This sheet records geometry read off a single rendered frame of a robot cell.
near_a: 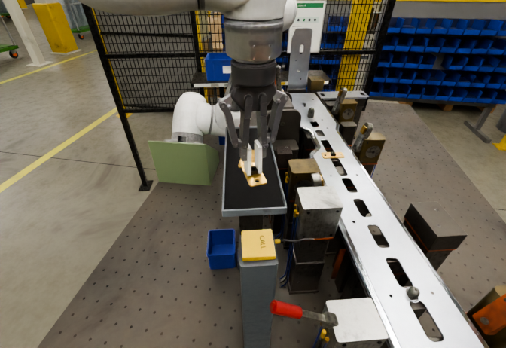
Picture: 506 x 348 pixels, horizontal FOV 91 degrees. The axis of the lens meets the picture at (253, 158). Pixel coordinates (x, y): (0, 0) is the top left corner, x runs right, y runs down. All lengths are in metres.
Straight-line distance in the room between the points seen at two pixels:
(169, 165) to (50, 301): 1.16
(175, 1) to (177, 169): 1.00
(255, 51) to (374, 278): 0.55
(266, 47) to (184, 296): 0.82
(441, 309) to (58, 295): 1.93
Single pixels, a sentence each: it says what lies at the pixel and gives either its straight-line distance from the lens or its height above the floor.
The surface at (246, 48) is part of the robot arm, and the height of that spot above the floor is 1.48.
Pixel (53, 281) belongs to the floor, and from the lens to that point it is 2.17.
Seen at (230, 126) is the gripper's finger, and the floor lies 1.34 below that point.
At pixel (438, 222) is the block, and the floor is 1.03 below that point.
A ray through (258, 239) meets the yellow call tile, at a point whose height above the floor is 1.16.
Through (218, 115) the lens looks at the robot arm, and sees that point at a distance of 1.26.
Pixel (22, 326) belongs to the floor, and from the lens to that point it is 2.10.
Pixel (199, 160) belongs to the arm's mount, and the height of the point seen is 0.86.
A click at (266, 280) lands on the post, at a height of 1.09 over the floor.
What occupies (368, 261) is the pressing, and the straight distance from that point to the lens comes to 0.72.
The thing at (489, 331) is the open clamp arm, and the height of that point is 1.00.
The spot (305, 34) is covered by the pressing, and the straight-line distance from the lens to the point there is 1.58.
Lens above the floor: 1.56
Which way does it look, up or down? 36 degrees down
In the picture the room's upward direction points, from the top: straight up
